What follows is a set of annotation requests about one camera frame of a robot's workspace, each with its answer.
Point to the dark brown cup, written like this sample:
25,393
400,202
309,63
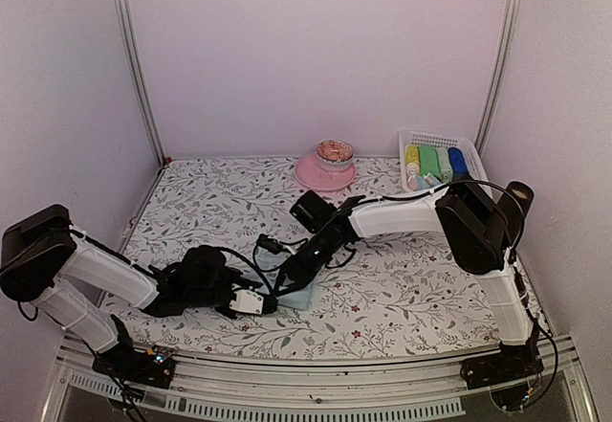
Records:
515,203

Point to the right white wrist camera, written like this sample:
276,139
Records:
274,246

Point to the aluminium post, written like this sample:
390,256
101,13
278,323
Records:
129,39
509,21

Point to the white plastic basket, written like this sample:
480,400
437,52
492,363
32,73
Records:
408,136

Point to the left aluminium post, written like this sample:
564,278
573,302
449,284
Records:
129,39

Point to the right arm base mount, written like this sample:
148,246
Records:
510,363

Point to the pink plate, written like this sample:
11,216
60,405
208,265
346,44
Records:
311,175

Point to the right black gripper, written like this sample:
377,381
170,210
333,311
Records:
300,277

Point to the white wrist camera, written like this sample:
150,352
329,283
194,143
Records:
250,302
274,246

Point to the blue rolled towel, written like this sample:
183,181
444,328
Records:
457,162

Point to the yellow rolled towel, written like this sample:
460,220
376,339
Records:
412,166

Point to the aluminium front rail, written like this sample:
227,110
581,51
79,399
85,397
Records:
209,387

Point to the pale green rolled towel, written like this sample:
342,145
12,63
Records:
444,163

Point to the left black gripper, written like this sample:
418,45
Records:
237,276

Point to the right aluminium post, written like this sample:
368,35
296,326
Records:
509,21

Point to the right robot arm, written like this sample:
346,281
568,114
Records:
482,234

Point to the floral tablecloth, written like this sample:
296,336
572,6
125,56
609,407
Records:
387,296

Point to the patterned bowl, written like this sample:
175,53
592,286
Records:
335,155

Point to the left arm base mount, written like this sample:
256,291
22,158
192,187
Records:
123,362

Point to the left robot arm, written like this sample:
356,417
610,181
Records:
43,253

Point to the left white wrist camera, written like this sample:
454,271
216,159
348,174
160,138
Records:
250,302

